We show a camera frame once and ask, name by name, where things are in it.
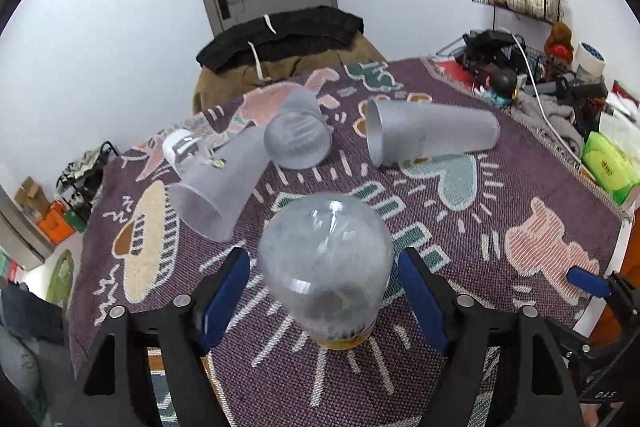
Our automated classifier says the cardboard box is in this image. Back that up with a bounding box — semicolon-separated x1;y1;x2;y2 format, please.
13;177;52;224

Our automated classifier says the black knitted garment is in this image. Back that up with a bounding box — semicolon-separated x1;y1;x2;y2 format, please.
196;6;365;72

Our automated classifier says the white tape roll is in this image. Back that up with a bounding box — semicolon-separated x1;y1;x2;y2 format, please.
574;41;609;80

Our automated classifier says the frosted plastic cup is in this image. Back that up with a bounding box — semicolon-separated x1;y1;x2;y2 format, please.
167;134;274;243
366;99;501;168
263;87;334;170

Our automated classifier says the round green mat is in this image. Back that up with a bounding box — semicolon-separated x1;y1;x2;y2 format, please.
47;249;75;309

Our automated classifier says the black shoe rack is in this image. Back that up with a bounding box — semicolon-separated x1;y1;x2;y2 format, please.
55;140;121;208

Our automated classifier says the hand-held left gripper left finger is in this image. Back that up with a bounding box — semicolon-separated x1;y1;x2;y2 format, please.
65;247;251;427

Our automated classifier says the green tissue packet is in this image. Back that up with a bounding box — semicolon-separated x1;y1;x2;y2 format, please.
581;131;640;206

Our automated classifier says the black door lock handle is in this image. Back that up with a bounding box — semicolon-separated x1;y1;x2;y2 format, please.
215;0;244;20

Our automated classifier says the small clear white-capped bottle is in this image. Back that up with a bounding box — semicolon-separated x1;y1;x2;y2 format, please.
162;129;227;180

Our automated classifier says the grey cabinet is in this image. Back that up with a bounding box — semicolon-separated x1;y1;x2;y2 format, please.
0;184;56;271

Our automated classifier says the brown stuffed toy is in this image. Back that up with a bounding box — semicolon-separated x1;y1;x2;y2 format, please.
544;22;575;60

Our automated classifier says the clear plastic bottle yellow cap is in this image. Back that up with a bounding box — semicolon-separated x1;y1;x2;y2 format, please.
257;194;396;350

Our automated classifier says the white drawstring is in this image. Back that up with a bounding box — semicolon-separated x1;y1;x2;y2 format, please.
248;14;277;82

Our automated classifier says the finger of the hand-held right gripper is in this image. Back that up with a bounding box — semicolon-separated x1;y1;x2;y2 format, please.
566;266;640;343

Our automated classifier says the purple printed blanket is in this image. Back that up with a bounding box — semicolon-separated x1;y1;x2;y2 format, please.
67;57;636;427

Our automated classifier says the white cable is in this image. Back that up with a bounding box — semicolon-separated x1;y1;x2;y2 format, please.
509;32;584;168

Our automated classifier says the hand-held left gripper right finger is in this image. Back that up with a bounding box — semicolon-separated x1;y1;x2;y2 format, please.
397;247;586;427

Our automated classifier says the black device pile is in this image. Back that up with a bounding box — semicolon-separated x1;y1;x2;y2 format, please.
461;29;529;84

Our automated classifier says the grey cloth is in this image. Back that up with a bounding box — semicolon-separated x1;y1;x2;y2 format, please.
510;93;587;154

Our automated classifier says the dark cloth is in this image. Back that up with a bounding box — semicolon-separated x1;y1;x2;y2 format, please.
0;282;67;349

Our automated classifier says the orange box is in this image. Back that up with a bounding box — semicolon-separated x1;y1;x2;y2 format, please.
39;202;77;246

